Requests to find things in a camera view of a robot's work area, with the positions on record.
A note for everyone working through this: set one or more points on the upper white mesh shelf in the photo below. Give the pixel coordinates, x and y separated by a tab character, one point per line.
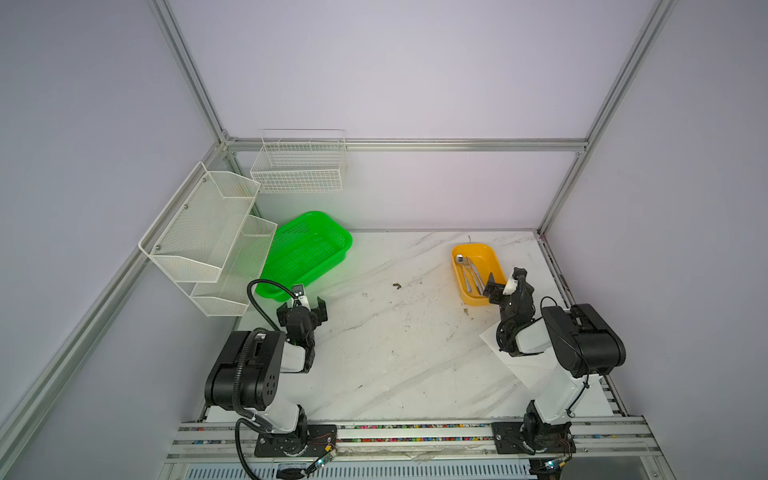
194	236

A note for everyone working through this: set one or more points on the lower white mesh shelf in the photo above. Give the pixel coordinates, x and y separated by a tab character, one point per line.
227	297

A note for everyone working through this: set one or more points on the silver fork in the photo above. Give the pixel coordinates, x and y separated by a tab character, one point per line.
470	266

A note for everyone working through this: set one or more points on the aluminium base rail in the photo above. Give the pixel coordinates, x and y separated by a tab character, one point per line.
594	448

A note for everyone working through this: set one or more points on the silver spoon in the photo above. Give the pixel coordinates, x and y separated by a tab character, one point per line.
467	272

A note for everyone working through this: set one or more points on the white wire wall basket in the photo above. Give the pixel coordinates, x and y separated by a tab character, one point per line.
301	161

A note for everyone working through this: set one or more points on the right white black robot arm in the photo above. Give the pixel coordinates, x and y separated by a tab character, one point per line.
584	347

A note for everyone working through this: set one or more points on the white paper napkin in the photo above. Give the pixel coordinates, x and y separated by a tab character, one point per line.
536	371

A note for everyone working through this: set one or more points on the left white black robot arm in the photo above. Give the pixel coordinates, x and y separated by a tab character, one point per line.
245	380

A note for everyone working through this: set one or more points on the yellow plastic tray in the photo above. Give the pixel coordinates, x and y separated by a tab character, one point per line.
486	261

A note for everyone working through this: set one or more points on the white mesh shelf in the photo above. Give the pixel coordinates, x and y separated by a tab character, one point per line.
194	236
227	297

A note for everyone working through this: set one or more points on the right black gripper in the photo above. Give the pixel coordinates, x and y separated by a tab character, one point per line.
510	294

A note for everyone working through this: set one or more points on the green plastic basket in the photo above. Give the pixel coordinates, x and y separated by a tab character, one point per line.
305	249

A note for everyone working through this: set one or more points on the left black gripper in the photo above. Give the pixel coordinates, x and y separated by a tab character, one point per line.
303	312

